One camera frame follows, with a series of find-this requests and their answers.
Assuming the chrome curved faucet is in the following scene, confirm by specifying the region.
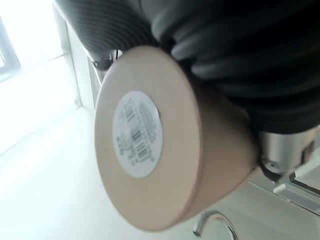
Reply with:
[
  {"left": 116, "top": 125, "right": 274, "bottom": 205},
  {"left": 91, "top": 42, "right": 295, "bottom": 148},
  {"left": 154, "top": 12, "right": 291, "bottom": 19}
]
[{"left": 191, "top": 209, "right": 242, "bottom": 240}]

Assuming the beige cup with barcode sticker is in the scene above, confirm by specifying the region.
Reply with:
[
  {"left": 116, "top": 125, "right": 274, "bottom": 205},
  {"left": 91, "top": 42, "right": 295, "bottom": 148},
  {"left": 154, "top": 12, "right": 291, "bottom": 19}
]
[{"left": 94, "top": 45, "right": 263, "bottom": 232}]

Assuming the white cabinet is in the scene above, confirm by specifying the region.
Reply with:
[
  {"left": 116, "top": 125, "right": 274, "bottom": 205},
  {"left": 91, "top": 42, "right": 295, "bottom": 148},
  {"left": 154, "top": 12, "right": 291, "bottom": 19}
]
[{"left": 51, "top": 1, "right": 106, "bottom": 111}]

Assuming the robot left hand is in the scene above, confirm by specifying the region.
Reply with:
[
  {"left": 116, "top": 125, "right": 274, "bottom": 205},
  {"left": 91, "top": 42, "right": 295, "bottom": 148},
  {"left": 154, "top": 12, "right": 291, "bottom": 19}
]
[{"left": 53, "top": 0, "right": 320, "bottom": 185}]

